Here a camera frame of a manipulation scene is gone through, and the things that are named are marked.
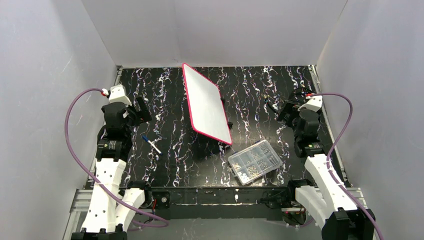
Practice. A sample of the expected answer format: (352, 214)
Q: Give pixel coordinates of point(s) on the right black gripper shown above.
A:
(286, 113)

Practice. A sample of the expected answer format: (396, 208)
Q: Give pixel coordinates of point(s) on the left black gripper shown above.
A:
(133, 115)

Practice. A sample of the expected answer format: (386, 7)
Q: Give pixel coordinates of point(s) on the blue capped whiteboard marker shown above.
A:
(152, 145)

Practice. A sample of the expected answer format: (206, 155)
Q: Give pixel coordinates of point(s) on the pink framed whiteboard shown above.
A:
(205, 105)

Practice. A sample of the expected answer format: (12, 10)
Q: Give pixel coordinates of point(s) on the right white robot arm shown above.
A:
(338, 213)

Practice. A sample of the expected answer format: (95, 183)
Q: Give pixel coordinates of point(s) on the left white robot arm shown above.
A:
(109, 216)

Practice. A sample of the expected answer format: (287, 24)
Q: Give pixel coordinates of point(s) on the clear plastic parts organizer box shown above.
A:
(254, 162)

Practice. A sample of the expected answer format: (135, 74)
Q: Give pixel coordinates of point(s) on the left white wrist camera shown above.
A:
(116, 94)

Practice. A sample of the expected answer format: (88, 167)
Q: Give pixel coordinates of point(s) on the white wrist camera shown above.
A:
(116, 94)
(313, 102)

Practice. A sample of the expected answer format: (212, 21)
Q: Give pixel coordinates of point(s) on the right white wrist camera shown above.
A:
(313, 102)

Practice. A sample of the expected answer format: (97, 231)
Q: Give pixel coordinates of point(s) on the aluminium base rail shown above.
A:
(267, 203)

